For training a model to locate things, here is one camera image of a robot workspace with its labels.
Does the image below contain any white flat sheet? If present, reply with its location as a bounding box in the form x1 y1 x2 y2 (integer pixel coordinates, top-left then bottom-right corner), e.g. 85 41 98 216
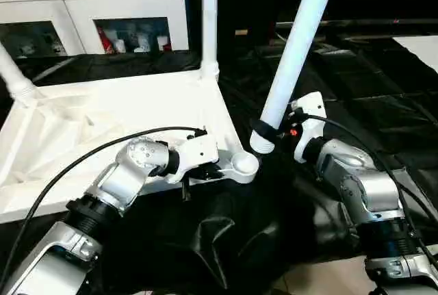
393 35 438 74

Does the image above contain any black table mat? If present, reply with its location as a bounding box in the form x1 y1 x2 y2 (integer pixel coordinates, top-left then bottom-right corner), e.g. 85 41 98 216
0 38 438 292

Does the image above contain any white plastic table top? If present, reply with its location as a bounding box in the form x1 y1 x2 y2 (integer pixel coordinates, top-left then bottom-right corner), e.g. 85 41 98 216
0 62 261 226

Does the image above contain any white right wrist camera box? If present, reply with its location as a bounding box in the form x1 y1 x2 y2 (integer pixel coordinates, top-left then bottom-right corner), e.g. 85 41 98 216
290 92 326 163

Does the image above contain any white glass-door cabinet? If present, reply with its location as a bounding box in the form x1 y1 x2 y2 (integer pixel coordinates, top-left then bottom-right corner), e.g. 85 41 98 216
0 0 190 56

